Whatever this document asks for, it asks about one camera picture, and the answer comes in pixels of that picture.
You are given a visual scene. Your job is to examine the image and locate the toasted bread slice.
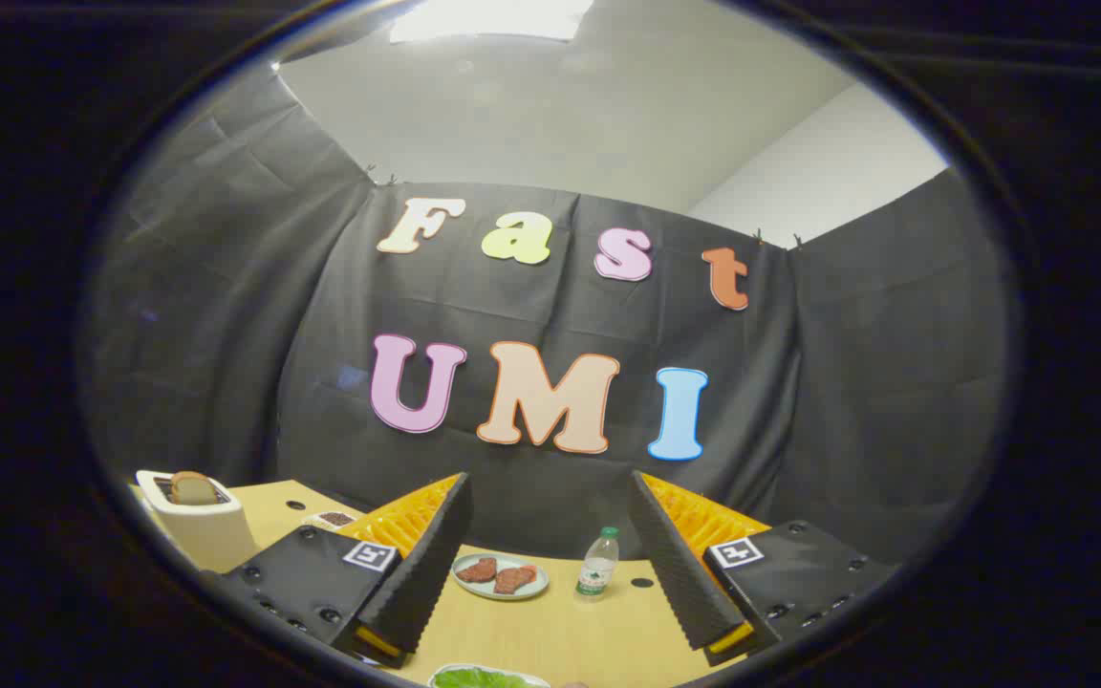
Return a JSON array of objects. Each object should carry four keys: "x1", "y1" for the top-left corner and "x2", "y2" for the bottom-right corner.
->
[{"x1": 171, "y1": 471, "x2": 220, "y2": 505}]

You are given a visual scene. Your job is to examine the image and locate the green lettuce leaf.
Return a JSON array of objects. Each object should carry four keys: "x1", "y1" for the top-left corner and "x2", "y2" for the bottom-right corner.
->
[{"x1": 436, "y1": 668, "x2": 537, "y2": 688}]

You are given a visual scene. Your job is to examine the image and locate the clear water bottle green cap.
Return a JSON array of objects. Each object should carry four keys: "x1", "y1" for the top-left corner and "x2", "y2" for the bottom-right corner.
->
[{"x1": 576, "y1": 527, "x2": 620, "y2": 601}]

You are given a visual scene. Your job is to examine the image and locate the cream white toaster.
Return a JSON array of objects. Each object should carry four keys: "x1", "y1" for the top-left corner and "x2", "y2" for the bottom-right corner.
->
[{"x1": 135, "y1": 468, "x2": 260, "y2": 574}]

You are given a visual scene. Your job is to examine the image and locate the ceiling light panel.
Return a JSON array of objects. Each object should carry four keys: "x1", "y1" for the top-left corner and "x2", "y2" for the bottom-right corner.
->
[{"x1": 388, "y1": 0, "x2": 594, "y2": 44}]

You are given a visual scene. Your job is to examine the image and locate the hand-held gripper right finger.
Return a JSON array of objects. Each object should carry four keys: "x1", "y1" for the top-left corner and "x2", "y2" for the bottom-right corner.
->
[{"x1": 627, "y1": 469, "x2": 901, "y2": 668}]

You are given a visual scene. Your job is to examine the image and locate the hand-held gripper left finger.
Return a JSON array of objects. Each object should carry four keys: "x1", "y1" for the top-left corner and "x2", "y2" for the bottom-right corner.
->
[{"x1": 199, "y1": 471, "x2": 475, "y2": 670}]

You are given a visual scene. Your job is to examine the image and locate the white plate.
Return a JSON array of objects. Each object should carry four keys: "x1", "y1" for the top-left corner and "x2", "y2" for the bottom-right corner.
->
[{"x1": 428, "y1": 663, "x2": 551, "y2": 688}]

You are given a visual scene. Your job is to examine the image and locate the pale green oval plate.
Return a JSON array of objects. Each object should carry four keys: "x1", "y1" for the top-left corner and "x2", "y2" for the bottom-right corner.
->
[{"x1": 452, "y1": 553, "x2": 551, "y2": 601}]

